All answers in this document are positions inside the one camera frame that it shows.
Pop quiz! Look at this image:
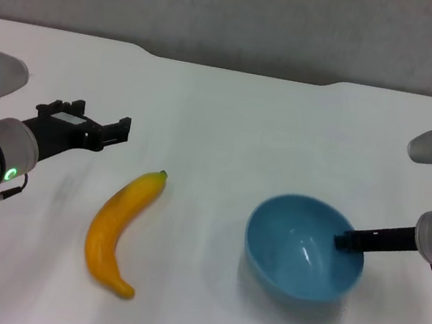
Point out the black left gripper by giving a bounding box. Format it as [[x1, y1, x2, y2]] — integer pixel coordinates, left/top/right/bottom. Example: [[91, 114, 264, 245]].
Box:
[[16, 91, 134, 177]]

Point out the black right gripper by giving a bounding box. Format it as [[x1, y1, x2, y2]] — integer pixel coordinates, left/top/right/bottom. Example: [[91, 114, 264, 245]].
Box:
[[332, 215, 420, 264]]

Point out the blue bowl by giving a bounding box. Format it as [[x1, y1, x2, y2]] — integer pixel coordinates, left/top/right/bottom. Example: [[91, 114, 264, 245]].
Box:
[[235, 187, 374, 316]]

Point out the yellow banana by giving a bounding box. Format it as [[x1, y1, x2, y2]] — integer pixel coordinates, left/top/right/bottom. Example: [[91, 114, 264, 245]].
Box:
[[78, 160, 170, 304]]

